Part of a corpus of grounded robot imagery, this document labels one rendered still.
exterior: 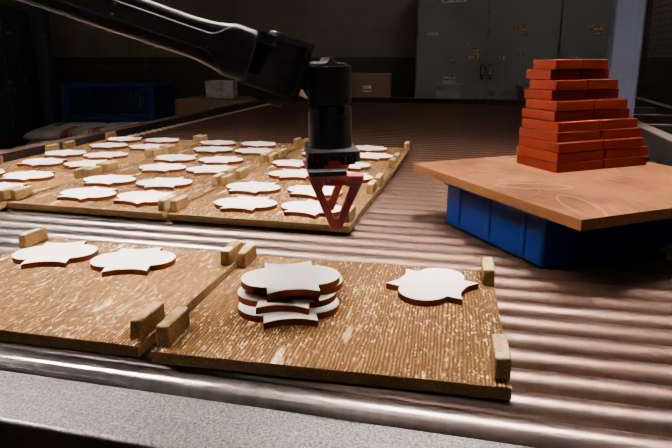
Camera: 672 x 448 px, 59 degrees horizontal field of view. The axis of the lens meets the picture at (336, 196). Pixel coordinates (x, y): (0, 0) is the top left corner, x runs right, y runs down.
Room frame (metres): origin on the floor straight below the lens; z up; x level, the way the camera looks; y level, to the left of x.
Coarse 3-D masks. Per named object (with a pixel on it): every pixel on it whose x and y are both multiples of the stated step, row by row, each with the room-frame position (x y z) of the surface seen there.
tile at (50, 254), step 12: (24, 252) 0.95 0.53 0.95; (36, 252) 0.95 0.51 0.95; (48, 252) 0.95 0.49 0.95; (60, 252) 0.95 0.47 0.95; (72, 252) 0.95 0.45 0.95; (84, 252) 0.95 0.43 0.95; (96, 252) 0.97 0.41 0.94; (24, 264) 0.90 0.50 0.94; (36, 264) 0.91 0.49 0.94; (48, 264) 0.91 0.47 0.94; (60, 264) 0.91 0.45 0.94
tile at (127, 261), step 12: (120, 252) 0.95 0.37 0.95; (132, 252) 0.95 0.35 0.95; (144, 252) 0.95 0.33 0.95; (156, 252) 0.95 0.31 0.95; (168, 252) 0.95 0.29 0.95; (96, 264) 0.90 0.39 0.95; (108, 264) 0.90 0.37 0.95; (120, 264) 0.90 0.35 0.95; (132, 264) 0.90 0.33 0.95; (144, 264) 0.90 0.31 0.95; (156, 264) 0.90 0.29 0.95; (168, 264) 0.91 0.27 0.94
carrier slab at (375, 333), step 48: (384, 288) 0.82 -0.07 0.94; (480, 288) 0.82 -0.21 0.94; (192, 336) 0.67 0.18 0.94; (240, 336) 0.67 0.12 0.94; (288, 336) 0.67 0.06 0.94; (336, 336) 0.67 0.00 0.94; (384, 336) 0.67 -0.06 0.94; (432, 336) 0.67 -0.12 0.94; (480, 336) 0.67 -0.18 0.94; (384, 384) 0.58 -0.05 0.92; (432, 384) 0.57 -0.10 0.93; (480, 384) 0.56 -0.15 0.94
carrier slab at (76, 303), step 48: (48, 240) 1.05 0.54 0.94; (0, 288) 0.82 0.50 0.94; (48, 288) 0.82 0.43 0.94; (96, 288) 0.82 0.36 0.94; (144, 288) 0.82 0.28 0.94; (192, 288) 0.82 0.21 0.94; (0, 336) 0.69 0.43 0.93; (48, 336) 0.67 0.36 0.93; (96, 336) 0.67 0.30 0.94; (144, 336) 0.67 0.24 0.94
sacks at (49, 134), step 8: (40, 128) 6.42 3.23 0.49; (48, 128) 6.41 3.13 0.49; (56, 128) 6.40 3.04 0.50; (64, 128) 6.39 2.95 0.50; (72, 128) 6.39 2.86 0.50; (80, 128) 6.40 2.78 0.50; (88, 128) 6.27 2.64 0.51; (96, 128) 6.27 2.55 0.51; (104, 128) 6.27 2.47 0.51; (24, 136) 6.22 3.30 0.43; (32, 136) 6.22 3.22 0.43; (40, 136) 6.21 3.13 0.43; (48, 136) 6.21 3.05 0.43; (56, 136) 6.21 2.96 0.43; (64, 136) 6.21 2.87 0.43
